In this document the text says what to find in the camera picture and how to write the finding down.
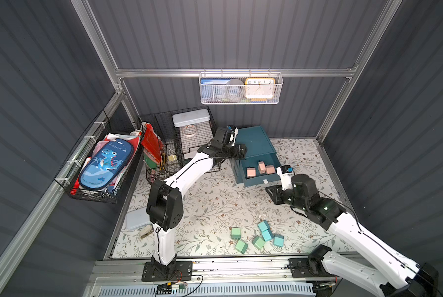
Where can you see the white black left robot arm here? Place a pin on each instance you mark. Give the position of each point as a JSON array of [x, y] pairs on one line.
[[165, 202]]

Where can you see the red packet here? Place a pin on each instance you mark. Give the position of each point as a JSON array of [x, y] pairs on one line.
[[153, 147]]

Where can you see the teal drawer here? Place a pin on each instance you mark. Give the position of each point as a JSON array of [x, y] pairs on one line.
[[256, 170]]

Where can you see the black wire side basket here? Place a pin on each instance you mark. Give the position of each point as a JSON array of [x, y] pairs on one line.
[[107, 129]]

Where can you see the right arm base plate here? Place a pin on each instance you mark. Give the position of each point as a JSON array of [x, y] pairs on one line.
[[306, 267]]

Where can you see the light blue flat pad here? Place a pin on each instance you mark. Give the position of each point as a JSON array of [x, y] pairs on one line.
[[137, 219]]

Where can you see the pink plug in drawer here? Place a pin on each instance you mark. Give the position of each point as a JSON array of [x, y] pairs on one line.
[[250, 172], [270, 169]]

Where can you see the green plug cube right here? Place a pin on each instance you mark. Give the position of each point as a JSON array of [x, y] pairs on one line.
[[258, 242]]

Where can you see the blue box in basket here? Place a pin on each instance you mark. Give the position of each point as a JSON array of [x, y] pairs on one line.
[[212, 90]]

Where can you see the green plug cube front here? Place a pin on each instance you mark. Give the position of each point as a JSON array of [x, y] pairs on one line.
[[241, 246]]

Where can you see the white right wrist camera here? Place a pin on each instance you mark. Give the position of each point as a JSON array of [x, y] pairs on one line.
[[285, 172]]

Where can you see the grey tape roll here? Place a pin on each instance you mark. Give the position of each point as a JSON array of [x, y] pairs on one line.
[[235, 90]]

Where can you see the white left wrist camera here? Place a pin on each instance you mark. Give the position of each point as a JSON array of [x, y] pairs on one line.
[[229, 138]]

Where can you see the teal plug cube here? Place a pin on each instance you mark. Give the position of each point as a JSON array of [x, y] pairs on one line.
[[263, 226], [267, 235], [278, 240]]

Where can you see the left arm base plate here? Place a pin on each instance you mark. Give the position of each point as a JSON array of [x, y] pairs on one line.
[[176, 270]]

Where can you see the blue dinosaur pencil case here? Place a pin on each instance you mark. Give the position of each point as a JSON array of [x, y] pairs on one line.
[[106, 165]]

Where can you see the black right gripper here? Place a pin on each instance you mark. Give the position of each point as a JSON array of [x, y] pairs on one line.
[[275, 195]]

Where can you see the white lidded box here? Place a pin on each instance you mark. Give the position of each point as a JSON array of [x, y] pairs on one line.
[[191, 118]]

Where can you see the teal plug cube top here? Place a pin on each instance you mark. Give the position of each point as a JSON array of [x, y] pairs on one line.
[[263, 226]]

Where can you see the yellow alarm clock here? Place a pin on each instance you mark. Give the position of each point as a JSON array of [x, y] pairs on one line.
[[260, 88]]

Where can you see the white wire wall basket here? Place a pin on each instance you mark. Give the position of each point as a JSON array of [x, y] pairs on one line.
[[243, 75]]

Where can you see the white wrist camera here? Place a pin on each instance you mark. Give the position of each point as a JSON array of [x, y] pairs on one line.
[[285, 172], [229, 138]]

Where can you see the black wire desk rack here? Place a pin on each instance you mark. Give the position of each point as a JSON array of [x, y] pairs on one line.
[[180, 143]]

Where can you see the green plug cube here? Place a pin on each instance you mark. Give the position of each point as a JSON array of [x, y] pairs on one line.
[[235, 233], [258, 242], [241, 246]]

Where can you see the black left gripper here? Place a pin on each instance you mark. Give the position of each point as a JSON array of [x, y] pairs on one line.
[[234, 150]]

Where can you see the pink plug cube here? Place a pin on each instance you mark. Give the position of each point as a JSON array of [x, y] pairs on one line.
[[261, 166]]

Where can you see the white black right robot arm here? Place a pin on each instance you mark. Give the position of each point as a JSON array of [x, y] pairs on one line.
[[390, 274]]

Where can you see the teal two-drawer cabinet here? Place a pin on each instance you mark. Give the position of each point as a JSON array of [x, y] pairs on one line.
[[256, 140]]

